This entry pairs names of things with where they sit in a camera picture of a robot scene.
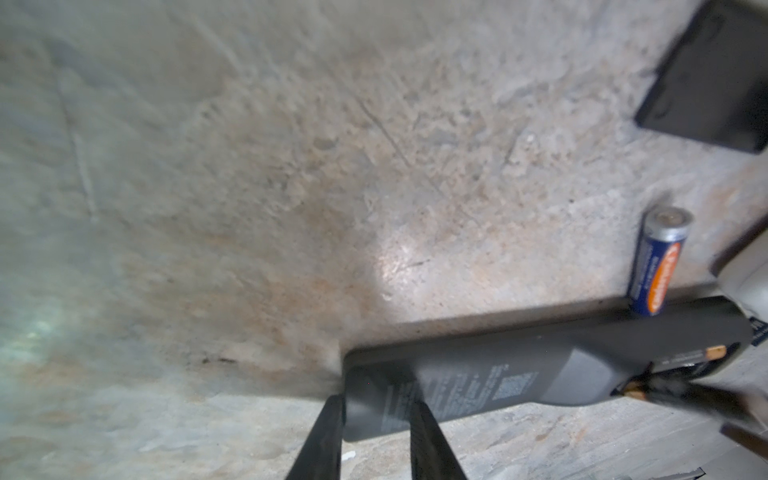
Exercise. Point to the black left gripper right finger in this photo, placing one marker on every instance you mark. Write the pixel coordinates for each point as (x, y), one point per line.
(430, 453)

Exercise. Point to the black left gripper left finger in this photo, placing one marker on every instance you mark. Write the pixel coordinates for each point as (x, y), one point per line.
(320, 455)

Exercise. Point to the black remote battery cover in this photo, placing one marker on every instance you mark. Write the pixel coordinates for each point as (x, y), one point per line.
(711, 85)

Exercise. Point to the white remote control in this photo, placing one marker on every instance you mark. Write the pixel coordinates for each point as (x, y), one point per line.
(744, 279)

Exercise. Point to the orange battery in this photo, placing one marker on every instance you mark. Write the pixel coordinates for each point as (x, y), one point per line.
(664, 232)

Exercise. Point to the black yellow screwdriver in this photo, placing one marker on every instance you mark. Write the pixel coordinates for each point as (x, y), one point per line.
(742, 414)

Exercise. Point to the black remote control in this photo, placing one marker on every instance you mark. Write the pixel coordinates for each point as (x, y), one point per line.
(569, 363)

